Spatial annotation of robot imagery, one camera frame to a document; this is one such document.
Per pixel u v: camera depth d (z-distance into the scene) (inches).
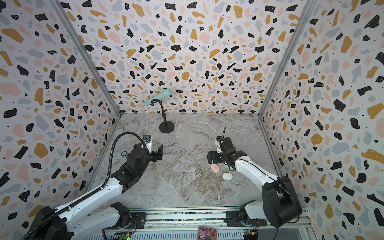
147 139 26.6
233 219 29.3
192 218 30.0
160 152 29.4
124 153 39.2
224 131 44.6
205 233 27.5
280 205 16.6
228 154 26.6
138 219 28.8
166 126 44.6
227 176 34.7
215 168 35.5
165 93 34.2
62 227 15.1
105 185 20.3
